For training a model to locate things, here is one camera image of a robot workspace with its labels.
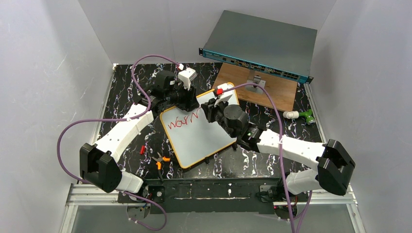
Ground grey network switch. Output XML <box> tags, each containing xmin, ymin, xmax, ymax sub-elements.
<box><xmin>199</xmin><ymin>10</ymin><xmax>317</xmax><ymax>84</ymax></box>

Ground wooden board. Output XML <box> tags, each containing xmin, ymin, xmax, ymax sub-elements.
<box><xmin>213</xmin><ymin>63</ymin><xmax>297</xmax><ymax>111</ymax></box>

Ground white and green pipe fitting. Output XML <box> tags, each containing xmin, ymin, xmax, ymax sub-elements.
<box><xmin>283</xmin><ymin>109</ymin><xmax>315</xmax><ymax>124</ymax></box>

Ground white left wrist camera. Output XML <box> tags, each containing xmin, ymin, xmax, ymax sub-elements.
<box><xmin>178</xmin><ymin>64</ymin><xmax>197</xmax><ymax>90</ymax></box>

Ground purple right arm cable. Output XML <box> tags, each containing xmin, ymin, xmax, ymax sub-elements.
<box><xmin>222</xmin><ymin>83</ymin><xmax>313</xmax><ymax>233</ymax></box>

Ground orange handled pliers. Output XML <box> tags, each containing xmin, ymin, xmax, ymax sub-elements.
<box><xmin>151</xmin><ymin>152</ymin><xmax>182</xmax><ymax>182</ymax></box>

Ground orange framed whiteboard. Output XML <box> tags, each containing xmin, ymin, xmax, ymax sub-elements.
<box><xmin>159</xmin><ymin>83</ymin><xmax>240</xmax><ymax>169</ymax></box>

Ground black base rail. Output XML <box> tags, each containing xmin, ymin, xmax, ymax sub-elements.
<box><xmin>116</xmin><ymin>177</ymin><xmax>307</xmax><ymax>216</ymax></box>

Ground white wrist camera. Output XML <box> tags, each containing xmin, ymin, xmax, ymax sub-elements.
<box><xmin>214</xmin><ymin>83</ymin><xmax>233</xmax><ymax>107</ymax></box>
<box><xmin>178</xmin><ymin>64</ymin><xmax>197</xmax><ymax>90</ymax></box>

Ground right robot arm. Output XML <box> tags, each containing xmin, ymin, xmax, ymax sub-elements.
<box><xmin>201</xmin><ymin>98</ymin><xmax>356</xmax><ymax>196</ymax></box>

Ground metal bracket on board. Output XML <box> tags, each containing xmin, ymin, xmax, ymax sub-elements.
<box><xmin>245</xmin><ymin>70</ymin><xmax>266</xmax><ymax>94</ymax></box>

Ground red marker cap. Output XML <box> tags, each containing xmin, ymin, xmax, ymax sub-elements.
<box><xmin>139</xmin><ymin>146</ymin><xmax>145</xmax><ymax>155</ymax></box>

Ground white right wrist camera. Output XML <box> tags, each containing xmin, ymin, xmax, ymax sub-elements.
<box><xmin>214</xmin><ymin>83</ymin><xmax>233</xmax><ymax>107</ymax></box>

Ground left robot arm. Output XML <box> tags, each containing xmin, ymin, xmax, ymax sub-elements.
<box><xmin>80</xmin><ymin>68</ymin><xmax>200</xmax><ymax>194</ymax></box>

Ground aluminium frame rail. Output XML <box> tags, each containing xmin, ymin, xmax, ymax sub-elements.
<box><xmin>65</xmin><ymin>184</ymin><xmax>366</xmax><ymax>233</ymax></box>

